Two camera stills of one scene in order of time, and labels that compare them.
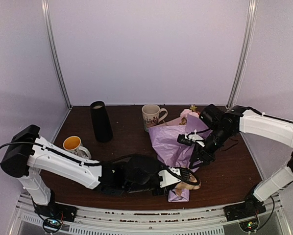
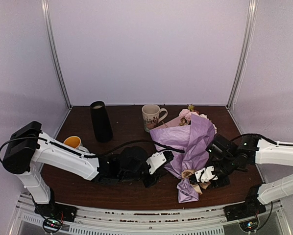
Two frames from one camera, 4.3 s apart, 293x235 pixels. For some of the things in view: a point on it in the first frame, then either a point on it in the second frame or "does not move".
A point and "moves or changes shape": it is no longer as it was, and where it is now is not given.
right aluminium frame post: x=239 y=70 does not move
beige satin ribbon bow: x=183 y=185 to x=186 y=173
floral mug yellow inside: x=73 y=144 does not move
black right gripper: x=199 y=153 to x=225 y=182
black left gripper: x=161 y=193 to x=148 y=183
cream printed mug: x=151 y=115 does not move
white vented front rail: x=208 y=221 does not move
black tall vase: x=102 y=127 does not move
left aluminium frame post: x=45 y=5 does not move
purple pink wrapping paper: x=174 y=140 moves or changes shape
